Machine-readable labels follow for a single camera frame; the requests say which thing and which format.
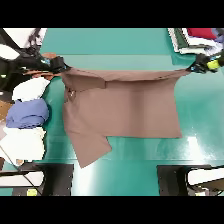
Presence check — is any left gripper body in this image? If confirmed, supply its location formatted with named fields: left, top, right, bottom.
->
left=49, top=55, right=69, bottom=73

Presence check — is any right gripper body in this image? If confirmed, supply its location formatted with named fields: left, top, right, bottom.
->
left=192, top=54, right=212, bottom=75

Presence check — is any brown T-shirt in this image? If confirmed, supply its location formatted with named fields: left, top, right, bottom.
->
left=60, top=66, right=193, bottom=170

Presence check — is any orange garment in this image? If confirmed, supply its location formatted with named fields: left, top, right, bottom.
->
left=22, top=52, right=65, bottom=80

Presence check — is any cream garment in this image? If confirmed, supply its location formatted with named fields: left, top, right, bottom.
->
left=167, top=28, right=208, bottom=56

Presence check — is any pale grey garment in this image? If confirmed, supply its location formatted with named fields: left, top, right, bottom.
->
left=203, top=42, right=224, bottom=58

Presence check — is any white garment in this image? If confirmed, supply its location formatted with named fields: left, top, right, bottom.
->
left=11, top=76, right=51, bottom=103
left=181, top=29, right=219, bottom=48
left=0, top=126, right=47, bottom=163

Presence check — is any red garment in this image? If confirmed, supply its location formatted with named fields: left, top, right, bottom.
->
left=186, top=28, right=218, bottom=41

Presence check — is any dark green garment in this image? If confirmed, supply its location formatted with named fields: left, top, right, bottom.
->
left=174, top=28, right=192, bottom=50

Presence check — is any purple garment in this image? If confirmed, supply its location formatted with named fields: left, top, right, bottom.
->
left=211, top=28, right=224, bottom=44

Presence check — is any blue garment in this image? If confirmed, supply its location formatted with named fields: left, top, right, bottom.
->
left=5, top=97, right=51, bottom=130

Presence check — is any black mounting plate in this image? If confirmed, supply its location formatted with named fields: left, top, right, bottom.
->
left=12, top=162, right=75, bottom=197
left=156, top=164, right=216, bottom=197

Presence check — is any black cable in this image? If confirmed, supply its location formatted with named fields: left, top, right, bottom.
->
left=0, top=146, right=44, bottom=197

